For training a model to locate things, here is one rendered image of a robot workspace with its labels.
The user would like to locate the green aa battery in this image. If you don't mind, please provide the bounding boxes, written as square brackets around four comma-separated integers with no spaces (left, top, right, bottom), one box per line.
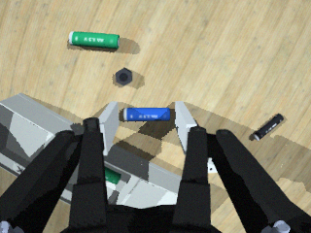
[69,31,120,50]
[105,167,121,184]

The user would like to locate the white domino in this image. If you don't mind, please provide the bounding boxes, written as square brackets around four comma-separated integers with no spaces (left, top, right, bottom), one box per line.
[208,158,218,173]

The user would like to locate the blue aa battery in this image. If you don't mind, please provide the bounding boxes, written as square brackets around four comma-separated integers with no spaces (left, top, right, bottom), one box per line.
[123,108,170,121]

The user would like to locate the white three-compartment bin rack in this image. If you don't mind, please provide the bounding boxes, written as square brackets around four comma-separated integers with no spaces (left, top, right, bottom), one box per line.
[0,93,182,209]

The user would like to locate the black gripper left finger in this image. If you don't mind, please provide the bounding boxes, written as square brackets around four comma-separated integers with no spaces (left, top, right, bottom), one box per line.
[0,101,120,233]

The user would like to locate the black battery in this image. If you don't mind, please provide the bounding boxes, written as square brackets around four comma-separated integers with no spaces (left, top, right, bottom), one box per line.
[253,114,284,141]

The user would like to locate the dark grey hex nut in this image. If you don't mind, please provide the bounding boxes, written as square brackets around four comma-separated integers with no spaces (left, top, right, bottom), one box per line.
[116,68,132,86]

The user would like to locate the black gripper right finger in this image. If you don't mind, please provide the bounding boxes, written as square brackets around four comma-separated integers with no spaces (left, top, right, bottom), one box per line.
[169,101,311,233]

